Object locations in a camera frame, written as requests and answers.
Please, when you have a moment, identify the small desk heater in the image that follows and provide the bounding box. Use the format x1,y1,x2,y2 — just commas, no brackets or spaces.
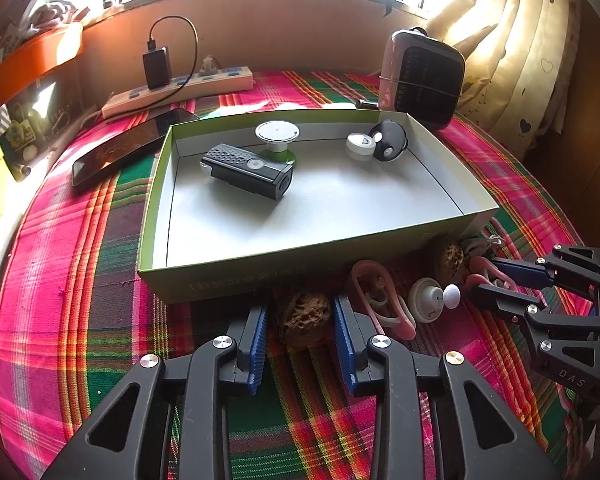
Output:
377,27,467,131

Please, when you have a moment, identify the black smartphone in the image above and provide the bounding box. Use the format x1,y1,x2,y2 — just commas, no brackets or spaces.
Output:
71,107,201,188

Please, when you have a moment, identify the white power strip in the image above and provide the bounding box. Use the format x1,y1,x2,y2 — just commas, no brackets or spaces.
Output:
101,65,254,121

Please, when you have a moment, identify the white plastic bag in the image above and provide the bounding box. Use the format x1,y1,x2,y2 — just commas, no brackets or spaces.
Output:
20,0,91,31

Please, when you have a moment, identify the black round device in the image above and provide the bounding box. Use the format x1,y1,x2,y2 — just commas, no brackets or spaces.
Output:
369,119,409,163

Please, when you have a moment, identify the white joystick knob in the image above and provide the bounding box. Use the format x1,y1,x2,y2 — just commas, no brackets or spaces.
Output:
407,277,462,322

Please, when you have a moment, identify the cream heart-print curtain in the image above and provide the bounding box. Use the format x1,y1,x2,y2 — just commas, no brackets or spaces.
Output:
422,0,596,156

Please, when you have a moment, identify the black charger cable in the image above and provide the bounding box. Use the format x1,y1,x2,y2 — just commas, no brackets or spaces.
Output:
147,15,199,103

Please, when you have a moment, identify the white disc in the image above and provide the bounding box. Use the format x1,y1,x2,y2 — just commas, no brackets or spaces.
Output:
254,121,301,166

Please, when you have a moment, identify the pink clip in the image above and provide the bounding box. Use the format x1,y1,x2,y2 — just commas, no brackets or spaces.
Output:
349,260,417,341
467,256,518,291

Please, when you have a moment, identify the black rectangular device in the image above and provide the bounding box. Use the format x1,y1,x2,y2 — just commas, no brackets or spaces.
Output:
201,143,294,202

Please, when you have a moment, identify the white round cap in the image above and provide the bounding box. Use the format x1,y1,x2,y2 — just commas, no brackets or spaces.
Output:
345,131,376,163

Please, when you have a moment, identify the orange plastic tray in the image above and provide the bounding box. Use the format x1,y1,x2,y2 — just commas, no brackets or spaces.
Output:
0,22,84,106

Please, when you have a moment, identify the white cable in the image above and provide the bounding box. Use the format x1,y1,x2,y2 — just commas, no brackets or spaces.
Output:
462,232,503,256

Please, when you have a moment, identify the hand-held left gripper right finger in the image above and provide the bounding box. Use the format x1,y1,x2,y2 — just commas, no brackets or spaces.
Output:
332,294,563,480

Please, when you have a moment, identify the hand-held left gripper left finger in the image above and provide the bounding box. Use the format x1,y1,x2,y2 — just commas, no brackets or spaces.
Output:
42,302,270,480

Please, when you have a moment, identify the brown walnut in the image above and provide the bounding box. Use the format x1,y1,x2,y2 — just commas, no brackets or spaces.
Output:
432,241,468,286
278,292,333,348

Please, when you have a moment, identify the green cardboard box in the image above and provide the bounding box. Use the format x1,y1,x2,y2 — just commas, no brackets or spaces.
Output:
136,107,501,306

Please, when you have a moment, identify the black charger adapter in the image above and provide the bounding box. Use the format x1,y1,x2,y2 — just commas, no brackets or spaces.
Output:
142,46,173,91

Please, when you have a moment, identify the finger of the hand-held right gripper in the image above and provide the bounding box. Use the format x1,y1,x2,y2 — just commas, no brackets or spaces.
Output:
492,245,600,306
472,284,600,366

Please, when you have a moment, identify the glass tank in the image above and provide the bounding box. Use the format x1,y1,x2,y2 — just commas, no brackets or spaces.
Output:
0,77,88,181

